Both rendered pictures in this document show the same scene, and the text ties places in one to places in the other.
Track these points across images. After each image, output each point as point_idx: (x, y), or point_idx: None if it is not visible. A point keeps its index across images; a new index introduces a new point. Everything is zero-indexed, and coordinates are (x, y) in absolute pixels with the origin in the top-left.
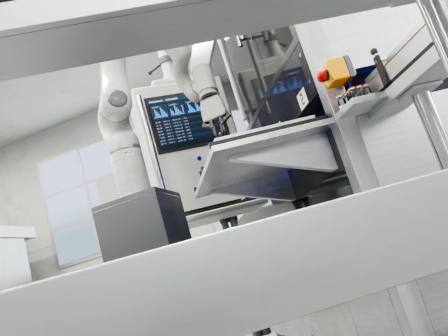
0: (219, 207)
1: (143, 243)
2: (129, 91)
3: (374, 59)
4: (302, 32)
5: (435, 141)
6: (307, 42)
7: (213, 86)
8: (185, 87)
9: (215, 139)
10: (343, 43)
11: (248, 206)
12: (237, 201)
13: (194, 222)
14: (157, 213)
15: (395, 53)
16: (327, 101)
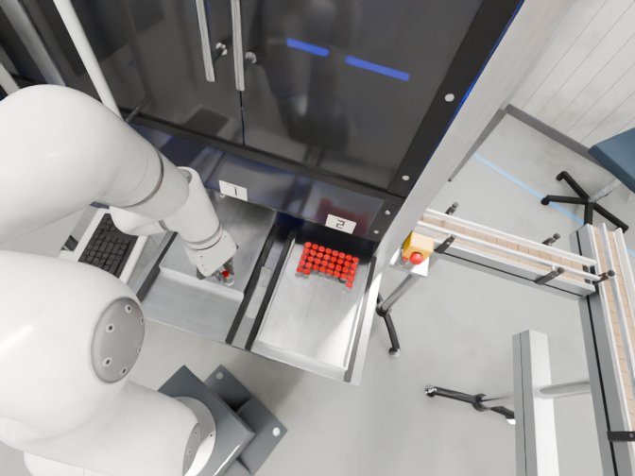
0: (119, 275)
1: (229, 460)
2: (186, 406)
3: (448, 241)
4: (418, 210)
5: (427, 269)
6: (415, 219)
7: (218, 220)
8: (142, 227)
9: (346, 369)
10: None
11: (145, 246)
12: (128, 246)
13: None
14: (247, 436)
15: (461, 239)
16: (388, 255)
